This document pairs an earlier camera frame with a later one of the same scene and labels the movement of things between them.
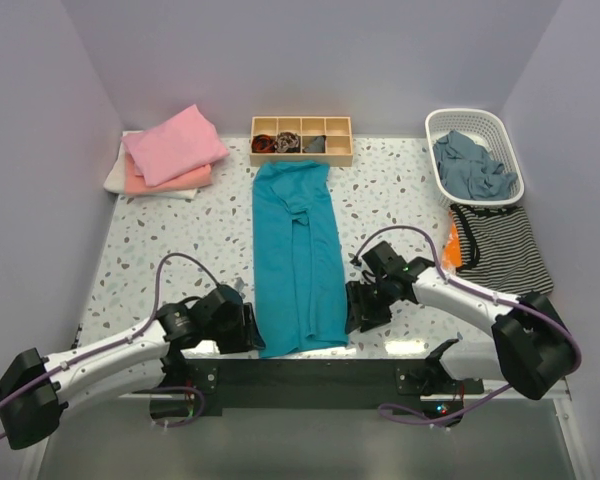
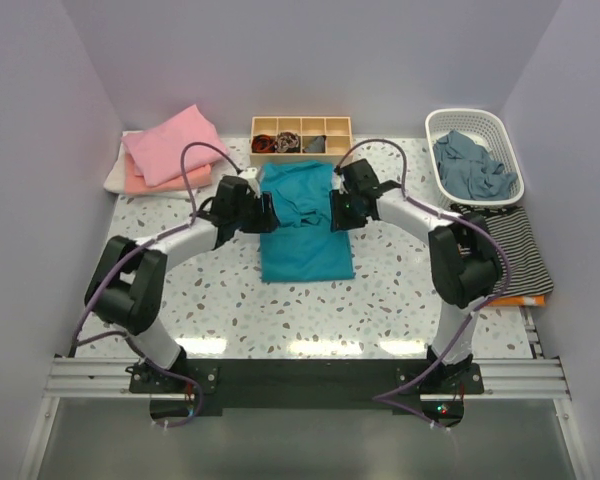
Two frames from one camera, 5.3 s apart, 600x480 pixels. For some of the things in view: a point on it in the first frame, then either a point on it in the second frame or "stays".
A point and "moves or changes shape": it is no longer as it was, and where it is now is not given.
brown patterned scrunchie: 286,140 stays
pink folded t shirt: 176,147 stays
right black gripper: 359,313 to 338,220
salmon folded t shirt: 134,182 stays
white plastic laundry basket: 485,127 stays
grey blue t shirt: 469,171 stays
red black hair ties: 263,144 stays
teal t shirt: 299,298 moves or changes shape
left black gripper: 246,336 to 266,221
